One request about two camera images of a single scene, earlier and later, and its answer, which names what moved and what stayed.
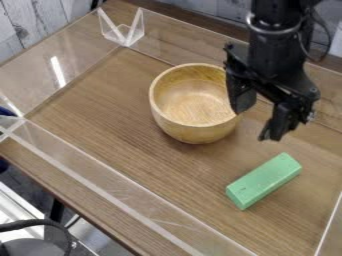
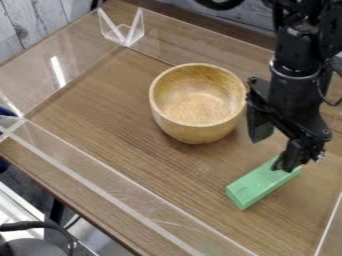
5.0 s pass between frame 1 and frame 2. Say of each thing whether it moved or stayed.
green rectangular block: stayed
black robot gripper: moved
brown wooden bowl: stayed
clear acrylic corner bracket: stayed
